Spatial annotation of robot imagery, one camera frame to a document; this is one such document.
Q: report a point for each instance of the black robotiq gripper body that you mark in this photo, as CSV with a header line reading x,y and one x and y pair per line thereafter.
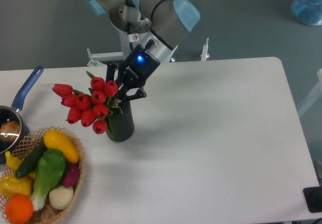
x,y
136,68

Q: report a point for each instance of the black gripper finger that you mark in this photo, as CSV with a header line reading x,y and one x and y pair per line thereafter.
x,y
122,95
111,74

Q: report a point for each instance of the dark grey ribbed vase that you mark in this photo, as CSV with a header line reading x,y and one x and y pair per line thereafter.
x,y
120,125

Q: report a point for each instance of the red tulip bouquet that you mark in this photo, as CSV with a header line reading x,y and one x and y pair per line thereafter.
x,y
94,109

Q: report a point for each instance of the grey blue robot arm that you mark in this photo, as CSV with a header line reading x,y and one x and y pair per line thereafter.
x,y
169,21

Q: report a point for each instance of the yellow squash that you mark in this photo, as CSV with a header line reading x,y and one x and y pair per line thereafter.
x,y
54,139

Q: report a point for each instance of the green bok choy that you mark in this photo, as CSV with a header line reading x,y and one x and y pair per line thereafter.
x,y
49,171

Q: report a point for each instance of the dark green cucumber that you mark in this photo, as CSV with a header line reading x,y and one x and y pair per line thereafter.
x,y
30,162

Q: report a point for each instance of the bread roll in saucepan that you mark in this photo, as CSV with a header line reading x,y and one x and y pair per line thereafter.
x,y
10,131

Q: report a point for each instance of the white garlic bulb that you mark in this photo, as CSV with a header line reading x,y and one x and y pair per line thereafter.
x,y
60,197

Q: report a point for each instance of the yellow banana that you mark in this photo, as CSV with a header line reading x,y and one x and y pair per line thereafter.
x,y
12,162

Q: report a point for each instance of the yellow bell pepper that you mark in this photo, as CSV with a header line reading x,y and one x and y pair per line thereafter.
x,y
11,186

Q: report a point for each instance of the orange fruit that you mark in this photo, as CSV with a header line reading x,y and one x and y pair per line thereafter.
x,y
19,209

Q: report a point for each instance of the blue translucent container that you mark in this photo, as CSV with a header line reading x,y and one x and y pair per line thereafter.
x,y
307,11

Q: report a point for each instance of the white furniture at right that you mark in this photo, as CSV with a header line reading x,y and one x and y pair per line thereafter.
x,y
313,95

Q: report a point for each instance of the black device at edge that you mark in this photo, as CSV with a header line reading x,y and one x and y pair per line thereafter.
x,y
312,197

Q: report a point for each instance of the white frame post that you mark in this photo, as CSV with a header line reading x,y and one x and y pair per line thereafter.
x,y
205,54

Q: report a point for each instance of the blue handled saucepan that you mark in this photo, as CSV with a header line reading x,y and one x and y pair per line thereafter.
x,y
12,113

